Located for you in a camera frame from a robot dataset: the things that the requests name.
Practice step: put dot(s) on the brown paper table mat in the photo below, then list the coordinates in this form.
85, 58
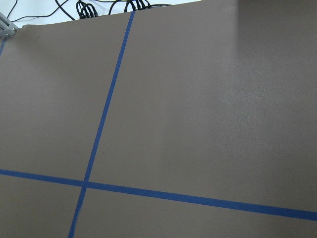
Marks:
196, 120

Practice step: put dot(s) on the aluminium frame post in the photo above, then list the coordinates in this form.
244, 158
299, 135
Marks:
7, 28

